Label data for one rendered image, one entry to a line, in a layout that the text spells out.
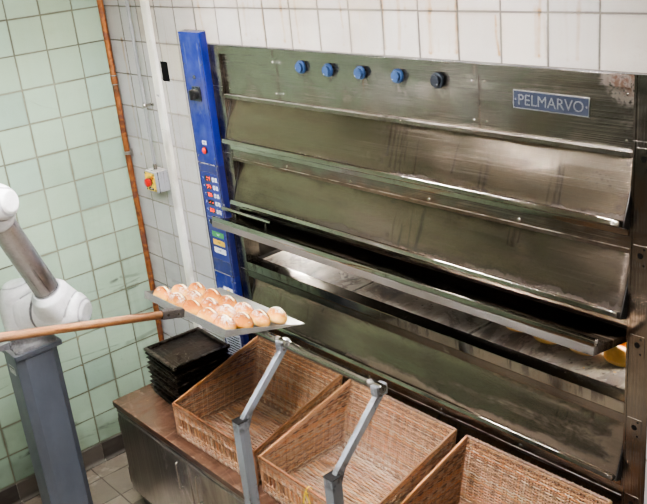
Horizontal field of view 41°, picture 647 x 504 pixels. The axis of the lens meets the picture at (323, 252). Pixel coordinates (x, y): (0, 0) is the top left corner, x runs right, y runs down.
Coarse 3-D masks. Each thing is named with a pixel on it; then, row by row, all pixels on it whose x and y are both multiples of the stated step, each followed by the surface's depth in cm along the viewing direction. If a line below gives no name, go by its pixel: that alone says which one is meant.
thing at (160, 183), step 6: (150, 168) 408; (162, 168) 406; (150, 174) 403; (156, 174) 401; (162, 174) 403; (156, 180) 401; (162, 180) 403; (168, 180) 406; (150, 186) 406; (156, 186) 403; (162, 186) 404; (168, 186) 406; (156, 192) 404
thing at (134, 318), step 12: (156, 312) 311; (60, 324) 288; (72, 324) 290; (84, 324) 292; (96, 324) 295; (108, 324) 298; (120, 324) 302; (0, 336) 274; (12, 336) 276; (24, 336) 279; (36, 336) 282
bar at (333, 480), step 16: (272, 336) 307; (304, 352) 294; (272, 368) 303; (336, 368) 282; (368, 384) 271; (384, 384) 268; (256, 400) 301; (240, 416) 301; (368, 416) 268; (240, 432) 298; (240, 448) 301; (352, 448) 266; (240, 464) 305; (336, 464) 266; (256, 480) 308; (336, 480) 263; (256, 496) 309; (336, 496) 265
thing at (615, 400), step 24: (264, 264) 370; (312, 288) 344; (336, 288) 339; (360, 312) 325; (384, 312) 315; (408, 312) 313; (432, 336) 299; (456, 336) 292; (504, 360) 276; (528, 360) 272; (552, 384) 263; (576, 384) 256; (600, 384) 255
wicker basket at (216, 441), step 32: (256, 352) 382; (288, 352) 366; (224, 384) 375; (256, 384) 384; (288, 384) 367; (320, 384) 352; (192, 416) 348; (224, 416) 372; (288, 416) 367; (224, 448) 336; (256, 448) 320
